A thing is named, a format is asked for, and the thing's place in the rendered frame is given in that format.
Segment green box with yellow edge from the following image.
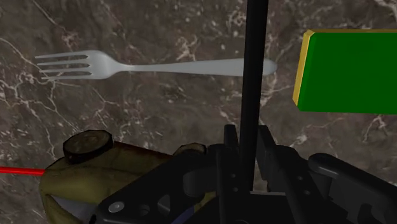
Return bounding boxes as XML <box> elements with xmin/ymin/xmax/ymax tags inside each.
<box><xmin>292</xmin><ymin>29</ymin><xmax>397</xmax><ymax>116</ymax></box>

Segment olive toy car, black wheels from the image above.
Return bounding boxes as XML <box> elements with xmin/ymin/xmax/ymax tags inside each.
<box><xmin>38</xmin><ymin>129</ymin><xmax>217</xmax><ymax>224</ymax></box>

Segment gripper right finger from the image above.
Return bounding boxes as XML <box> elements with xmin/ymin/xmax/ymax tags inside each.
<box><xmin>256</xmin><ymin>125</ymin><xmax>397</xmax><ymax>224</ymax></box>

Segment silver fork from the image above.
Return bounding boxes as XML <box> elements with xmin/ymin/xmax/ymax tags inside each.
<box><xmin>34</xmin><ymin>49</ymin><xmax>278</xmax><ymax>81</ymax></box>

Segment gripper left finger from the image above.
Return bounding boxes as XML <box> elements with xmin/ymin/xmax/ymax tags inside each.
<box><xmin>92</xmin><ymin>123</ymin><xmax>241</xmax><ymax>224</ymax></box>

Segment thin red stick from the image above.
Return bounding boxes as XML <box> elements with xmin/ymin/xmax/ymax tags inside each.
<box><xmin>0</xmin><ymin>166</ymin><xmax>45</xmax><ymax>177</ymax></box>

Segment thin black rod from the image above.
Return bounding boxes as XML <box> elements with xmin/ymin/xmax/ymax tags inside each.
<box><xmin>238</xmin><ymin>0</ymin><xmax>269</xmax><ymax>193</ymax></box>

